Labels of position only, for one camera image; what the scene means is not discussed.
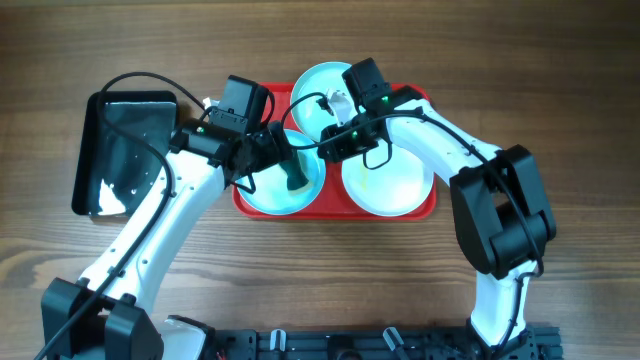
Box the teal plate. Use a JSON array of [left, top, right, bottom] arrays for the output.
[[290, 62, 351, 142], [236, 129, 326, 216]]

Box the yellow green sponge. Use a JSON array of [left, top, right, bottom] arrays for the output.
[[287, 176, 309, 192]]

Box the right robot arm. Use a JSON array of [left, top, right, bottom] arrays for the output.
[[319, 86, 556, 359]]

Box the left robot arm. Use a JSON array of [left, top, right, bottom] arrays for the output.
[[37, 120, 292, 359]]

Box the red plastic tray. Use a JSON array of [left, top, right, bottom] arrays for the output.
[[231, 82, 438, 222]]

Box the black water tray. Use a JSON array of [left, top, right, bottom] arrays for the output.
[[71, 90, 178, 217]]

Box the teal plate top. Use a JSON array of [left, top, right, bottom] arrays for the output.
[[290, 62, 351, 142]]

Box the white plate right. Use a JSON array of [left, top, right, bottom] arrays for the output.
[[341, 140, 435, 217]]

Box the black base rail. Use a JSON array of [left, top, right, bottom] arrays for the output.
[[199, 327, 564, 360]]

